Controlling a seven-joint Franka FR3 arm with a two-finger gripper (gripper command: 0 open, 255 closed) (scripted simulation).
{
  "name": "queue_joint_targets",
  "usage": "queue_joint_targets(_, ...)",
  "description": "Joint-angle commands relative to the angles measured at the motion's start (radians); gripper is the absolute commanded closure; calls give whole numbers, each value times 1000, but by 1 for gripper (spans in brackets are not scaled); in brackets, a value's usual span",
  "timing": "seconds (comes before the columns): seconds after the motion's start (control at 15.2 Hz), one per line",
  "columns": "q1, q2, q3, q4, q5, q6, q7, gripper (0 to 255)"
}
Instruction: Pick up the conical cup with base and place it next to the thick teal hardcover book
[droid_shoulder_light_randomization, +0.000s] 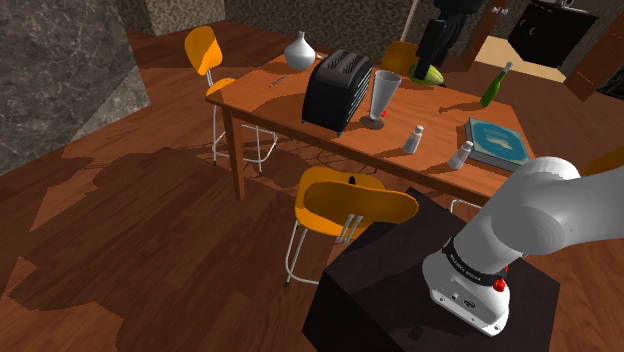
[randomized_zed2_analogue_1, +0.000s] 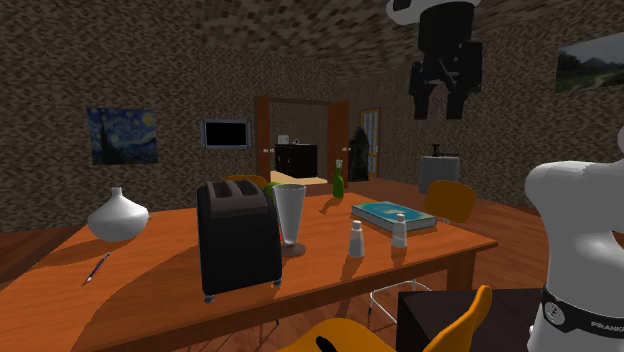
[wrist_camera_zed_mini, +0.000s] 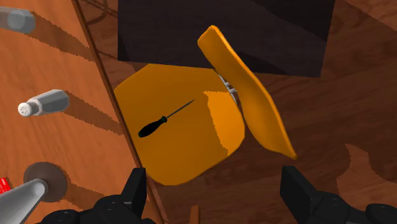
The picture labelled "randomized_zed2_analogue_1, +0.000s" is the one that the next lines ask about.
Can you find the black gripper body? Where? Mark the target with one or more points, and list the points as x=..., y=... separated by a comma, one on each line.
x=446, y=34

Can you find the black cabinet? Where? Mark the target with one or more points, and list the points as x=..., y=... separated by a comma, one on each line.
x=296, y=161

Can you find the landscape wall picture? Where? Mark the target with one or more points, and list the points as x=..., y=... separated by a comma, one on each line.
x=590, y=63

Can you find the green bottle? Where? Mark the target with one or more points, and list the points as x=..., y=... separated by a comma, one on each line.
x=338, y=183

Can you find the glass pane door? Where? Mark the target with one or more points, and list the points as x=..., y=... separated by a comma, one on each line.
x=371, y=141

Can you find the dark robot stand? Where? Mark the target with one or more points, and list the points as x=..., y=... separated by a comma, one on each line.
x=468, y=317

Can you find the starry night wall picture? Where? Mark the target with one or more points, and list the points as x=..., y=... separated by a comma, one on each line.
x=122, y=136

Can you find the white round vase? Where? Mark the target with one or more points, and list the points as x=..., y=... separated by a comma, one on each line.
x=117, y=219

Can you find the grey round side table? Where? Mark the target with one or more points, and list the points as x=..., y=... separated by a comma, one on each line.
x=438, y=173

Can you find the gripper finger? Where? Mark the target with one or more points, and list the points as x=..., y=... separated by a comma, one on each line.
x=422, y=92
x=458, y=92

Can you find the black toaster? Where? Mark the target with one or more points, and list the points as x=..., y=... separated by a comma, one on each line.
x=239, y=239

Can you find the dark pen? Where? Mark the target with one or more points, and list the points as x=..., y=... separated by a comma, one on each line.
x=97, y=267

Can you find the blue book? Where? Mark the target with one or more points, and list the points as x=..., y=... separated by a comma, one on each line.
x=392, y=216

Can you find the clear shaker with white cap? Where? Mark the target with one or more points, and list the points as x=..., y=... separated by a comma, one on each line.
x=356, y=241
x=399, y=233

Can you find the green apple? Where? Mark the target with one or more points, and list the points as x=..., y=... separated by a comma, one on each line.
x=273, y=187

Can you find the wall television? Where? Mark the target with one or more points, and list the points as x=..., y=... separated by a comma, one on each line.
x=226, y=134

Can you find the wooden table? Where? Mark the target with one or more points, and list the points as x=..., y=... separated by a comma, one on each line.
x=156, y=273

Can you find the orange chair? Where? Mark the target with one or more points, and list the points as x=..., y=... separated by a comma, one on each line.
x=449, y=200
x=458, y=326
x=244, y=178

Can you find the brown double door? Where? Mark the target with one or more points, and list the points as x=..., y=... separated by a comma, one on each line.
x=338, y=141

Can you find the tall clear glass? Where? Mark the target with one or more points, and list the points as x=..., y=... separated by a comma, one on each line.
x=290, y=214

